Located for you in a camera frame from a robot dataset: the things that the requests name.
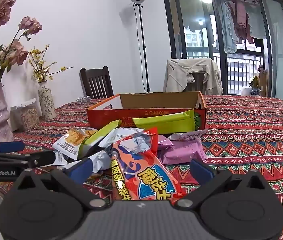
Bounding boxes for small floral vase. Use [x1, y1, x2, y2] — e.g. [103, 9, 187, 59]
[38, 81, 57, 120]

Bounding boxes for hanging white garment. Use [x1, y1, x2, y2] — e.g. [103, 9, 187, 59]
[247, 4, 267, 39]

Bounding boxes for white pink-print snack packet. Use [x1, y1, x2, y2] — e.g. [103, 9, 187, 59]
[168, 129, 208, 142]

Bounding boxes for hanging pink garment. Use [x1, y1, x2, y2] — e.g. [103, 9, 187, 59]
[228, 0, 254, 44]

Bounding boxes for lime green snack packet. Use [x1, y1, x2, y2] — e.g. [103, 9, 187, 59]
[131, 109, 196, 135]
[78, 119, 122, 159]

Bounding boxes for tall cardboard box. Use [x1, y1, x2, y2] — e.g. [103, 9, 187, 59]
[258, 71, 268, 97]

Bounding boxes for red cartoon snack packet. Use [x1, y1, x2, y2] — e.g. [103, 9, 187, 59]
[110, 127, 187, 203]

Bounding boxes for white blue snack packet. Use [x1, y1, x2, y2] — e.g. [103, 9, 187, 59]
[99, 127, 144, 150]

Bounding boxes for orange cardboard box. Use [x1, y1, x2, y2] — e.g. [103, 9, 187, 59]
[86, 91, 207, 134]

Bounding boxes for yellow flower branches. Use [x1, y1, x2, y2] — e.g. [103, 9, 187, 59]
[28, 44, 74, 83]

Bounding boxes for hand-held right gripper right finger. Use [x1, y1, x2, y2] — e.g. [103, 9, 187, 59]
[174, 159, 269, 210]

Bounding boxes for hanging light blue garment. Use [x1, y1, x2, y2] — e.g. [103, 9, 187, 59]
[215, 0, 239, 53]

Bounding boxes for dried pink roses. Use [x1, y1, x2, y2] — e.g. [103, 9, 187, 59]
[0, 0, 43, 87]

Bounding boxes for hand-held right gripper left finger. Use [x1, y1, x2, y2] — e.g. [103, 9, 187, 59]
[14, 158, 108, 210]

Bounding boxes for beige jacket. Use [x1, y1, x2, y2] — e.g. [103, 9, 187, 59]
[163, 58, 223, 95]

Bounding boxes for dark wooden chair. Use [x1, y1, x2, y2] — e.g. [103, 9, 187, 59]
[79, 66, 114, 100]

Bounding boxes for balcony railing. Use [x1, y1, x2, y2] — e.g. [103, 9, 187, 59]
[182, 52, 263, 94]

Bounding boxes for silver white snack packet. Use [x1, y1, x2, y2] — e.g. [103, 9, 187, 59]
[64, 150, 112, 174]

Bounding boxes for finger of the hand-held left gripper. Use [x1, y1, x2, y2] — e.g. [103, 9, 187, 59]
[0, 141, 25, 153]
[0, 151, 57, 167]

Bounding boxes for wooden chair under jacket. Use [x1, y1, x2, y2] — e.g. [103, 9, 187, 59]
[187, 72, 207, 93]

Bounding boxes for clear plastic jar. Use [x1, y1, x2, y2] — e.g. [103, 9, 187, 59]
[10, 99, 42, 132]

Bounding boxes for black sliding glass door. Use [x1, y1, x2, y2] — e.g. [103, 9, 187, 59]
[161, 0, 283, 103]

